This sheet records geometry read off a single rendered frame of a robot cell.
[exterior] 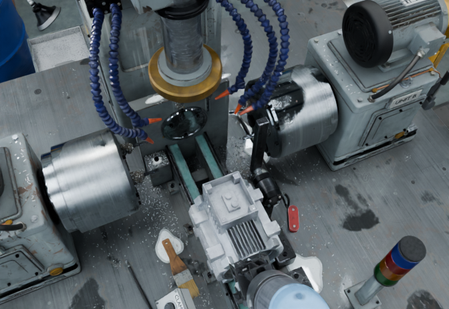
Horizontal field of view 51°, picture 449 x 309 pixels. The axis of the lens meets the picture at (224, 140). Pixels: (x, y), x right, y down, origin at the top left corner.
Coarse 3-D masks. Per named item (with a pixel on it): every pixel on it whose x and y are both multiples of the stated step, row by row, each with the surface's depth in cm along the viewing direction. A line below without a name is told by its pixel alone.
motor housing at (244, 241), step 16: (192, 208) 124; (208, 224) 121; (240, 224) 116; (256, 224) 119; (208, 240) 118; (224, 240) 117; (240, 240) 115; (256, 240) 116; (224, 256) 116; (240, 256) 114; (256, 256) 128; (272, 256) 125; (224, 272) 116
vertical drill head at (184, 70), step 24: (192, 0) 92; (168, 24) 97; (192, 24) 97; (168, 48) 104; (192, 48) 103; (168, 72) 110; (192, 72) 110; (216, 72) 113; (168, 96) 110; (192, 96) 110
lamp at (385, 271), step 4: (384, 260) 111; (380, 264) 114; (384, 264) 111; (380, 268) 114; (384, 268) 111; (384, 272) 112; (388, 272) 110; (392, 272) 109; (388, 276) 111; (392, 276) 110; (396, 276) 110; (400, 276) 110
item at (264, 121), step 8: (256, 120) 116; (264, 120) 116; (256, 128) 118; (264, 128) 117; (256, 136) 120; (264, 136) 120; (256, 144) 122; (264, 144) 124; (256, 152) 126; (264, 152) 128; (256, 160) 129; (256, 168) 133
